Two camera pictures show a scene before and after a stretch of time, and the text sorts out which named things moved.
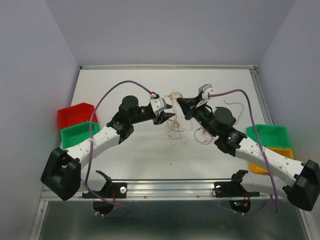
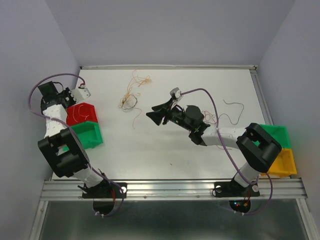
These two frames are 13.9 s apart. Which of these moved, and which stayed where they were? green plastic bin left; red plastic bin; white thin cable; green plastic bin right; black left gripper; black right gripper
Moved: black left gripper; white thin cable; black right gripper
Stayed: green plastic bin left; green plastic bin right; red plastic bin
